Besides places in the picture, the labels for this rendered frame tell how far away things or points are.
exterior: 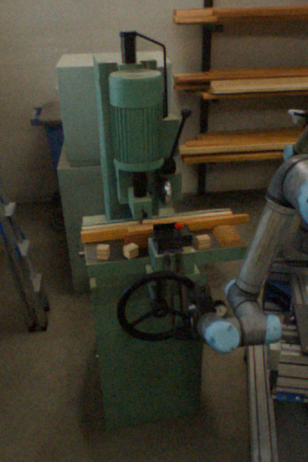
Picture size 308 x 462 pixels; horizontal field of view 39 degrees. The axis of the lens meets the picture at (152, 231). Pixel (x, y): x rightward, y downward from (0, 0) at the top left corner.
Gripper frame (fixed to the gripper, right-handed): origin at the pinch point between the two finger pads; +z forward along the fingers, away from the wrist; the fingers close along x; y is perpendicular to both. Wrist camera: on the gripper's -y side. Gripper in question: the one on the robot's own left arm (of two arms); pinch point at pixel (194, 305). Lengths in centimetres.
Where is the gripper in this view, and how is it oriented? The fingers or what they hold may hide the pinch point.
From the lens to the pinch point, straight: 143.5
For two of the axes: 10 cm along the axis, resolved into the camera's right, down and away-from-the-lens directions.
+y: 0.6, 10.0, 0.1
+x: 9.9, -0.6, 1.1
